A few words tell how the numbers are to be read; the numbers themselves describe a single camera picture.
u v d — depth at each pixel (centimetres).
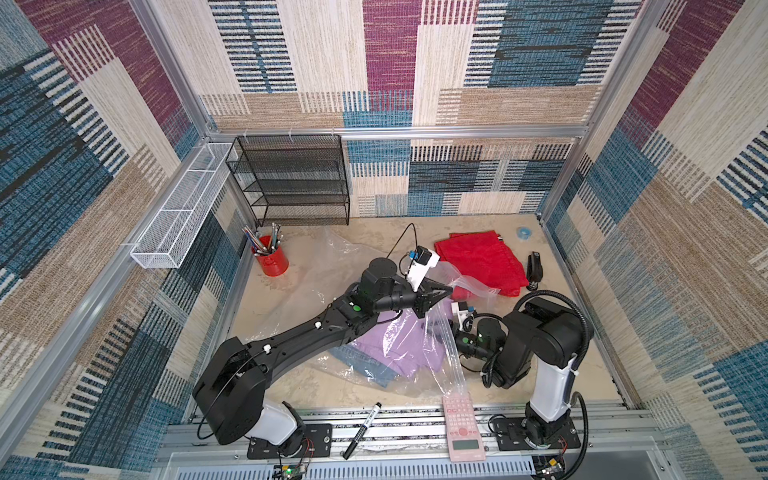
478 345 78
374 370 79
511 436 73
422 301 63
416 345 77
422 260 63
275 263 100
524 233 115
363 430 74
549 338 50
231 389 41
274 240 97
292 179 111
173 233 73
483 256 105
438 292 70
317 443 73
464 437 73
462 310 87
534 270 101
